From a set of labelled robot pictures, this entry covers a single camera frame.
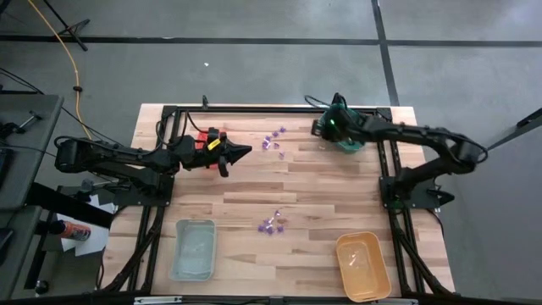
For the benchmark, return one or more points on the black metal tool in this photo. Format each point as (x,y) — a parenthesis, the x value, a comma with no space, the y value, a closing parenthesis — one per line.
(33,115)

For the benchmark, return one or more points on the teal plastic bin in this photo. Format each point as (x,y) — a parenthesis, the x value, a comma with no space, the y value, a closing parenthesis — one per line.
(353,147)

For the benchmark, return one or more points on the white plastic bin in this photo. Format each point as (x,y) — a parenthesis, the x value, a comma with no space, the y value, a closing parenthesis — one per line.
(192,267)

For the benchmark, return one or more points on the white paper sheets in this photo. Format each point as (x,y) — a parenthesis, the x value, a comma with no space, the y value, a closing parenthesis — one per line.
(95,241)

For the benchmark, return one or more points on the silver metal bracket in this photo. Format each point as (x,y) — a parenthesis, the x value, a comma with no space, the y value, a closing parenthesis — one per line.
(156,300)

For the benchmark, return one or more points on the black caster wheel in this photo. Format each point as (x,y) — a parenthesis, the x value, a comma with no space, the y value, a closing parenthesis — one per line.
(41,287)

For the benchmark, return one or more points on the black tripod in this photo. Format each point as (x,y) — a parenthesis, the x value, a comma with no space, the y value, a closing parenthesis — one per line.
(78,40)

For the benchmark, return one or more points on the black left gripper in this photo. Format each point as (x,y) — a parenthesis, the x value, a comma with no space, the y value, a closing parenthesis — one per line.
(199,157)

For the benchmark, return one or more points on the grey desk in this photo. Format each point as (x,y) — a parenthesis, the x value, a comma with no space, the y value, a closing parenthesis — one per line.
(29,169)

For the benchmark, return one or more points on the black diagonal beam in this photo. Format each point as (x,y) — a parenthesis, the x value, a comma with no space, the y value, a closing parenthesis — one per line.
(72,205)
(514,129)

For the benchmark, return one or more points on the orange slotted plastic basket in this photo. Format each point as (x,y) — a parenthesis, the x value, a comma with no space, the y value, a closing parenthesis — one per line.
(202,136)

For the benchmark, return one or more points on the orange spray can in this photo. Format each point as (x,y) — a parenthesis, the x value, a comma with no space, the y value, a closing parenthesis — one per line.
(74,231)

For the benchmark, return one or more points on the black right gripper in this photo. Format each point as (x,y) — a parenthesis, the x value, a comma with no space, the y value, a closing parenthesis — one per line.
(334,127)

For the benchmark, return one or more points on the yellow plastic bin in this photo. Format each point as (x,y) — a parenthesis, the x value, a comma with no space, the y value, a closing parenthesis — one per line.
(368,279)

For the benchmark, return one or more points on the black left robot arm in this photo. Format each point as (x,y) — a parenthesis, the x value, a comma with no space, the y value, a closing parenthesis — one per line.
(110,154)

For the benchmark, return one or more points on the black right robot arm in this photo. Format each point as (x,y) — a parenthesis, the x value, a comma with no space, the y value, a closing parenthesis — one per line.
(423,135)

